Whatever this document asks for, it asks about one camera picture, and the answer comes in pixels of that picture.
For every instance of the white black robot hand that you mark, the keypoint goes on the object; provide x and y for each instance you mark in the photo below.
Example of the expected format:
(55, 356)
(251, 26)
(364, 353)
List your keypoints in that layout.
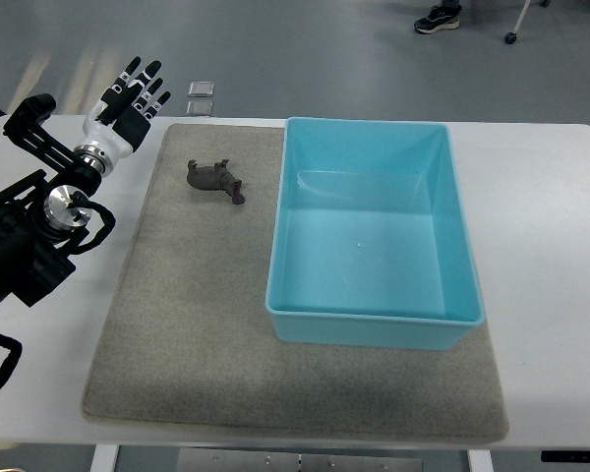
(119, 122)

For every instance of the brown toy hippo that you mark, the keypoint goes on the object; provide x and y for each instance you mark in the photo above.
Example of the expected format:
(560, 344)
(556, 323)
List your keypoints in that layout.
(215, 178)

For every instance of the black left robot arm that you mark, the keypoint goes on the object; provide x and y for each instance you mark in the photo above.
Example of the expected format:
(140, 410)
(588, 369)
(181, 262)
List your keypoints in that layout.
(44, 222)

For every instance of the light blue plastic box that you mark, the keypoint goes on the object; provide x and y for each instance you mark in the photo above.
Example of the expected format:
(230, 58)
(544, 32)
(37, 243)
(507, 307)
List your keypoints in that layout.
(370, 245)

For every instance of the lower floor outlet plate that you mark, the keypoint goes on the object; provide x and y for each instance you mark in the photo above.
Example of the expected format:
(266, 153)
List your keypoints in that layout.
(199, 108)

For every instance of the grey felt mat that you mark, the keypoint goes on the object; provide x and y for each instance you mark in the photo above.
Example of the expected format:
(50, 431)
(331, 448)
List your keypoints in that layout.
(188, 345)

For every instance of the black sneaker shoe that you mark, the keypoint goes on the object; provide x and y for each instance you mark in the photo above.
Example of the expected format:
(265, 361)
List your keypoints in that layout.
(440, 17)

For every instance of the white cart leg with caster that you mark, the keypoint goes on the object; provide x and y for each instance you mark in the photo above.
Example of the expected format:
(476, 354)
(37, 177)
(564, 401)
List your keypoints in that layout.
(512, 35)

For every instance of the black table control panel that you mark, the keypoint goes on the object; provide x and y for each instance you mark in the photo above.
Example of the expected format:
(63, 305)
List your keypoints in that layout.
(566, 456)

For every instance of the metal table frame plate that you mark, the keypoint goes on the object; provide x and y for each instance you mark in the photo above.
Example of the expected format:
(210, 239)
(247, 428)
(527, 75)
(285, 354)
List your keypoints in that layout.
(203, 459)

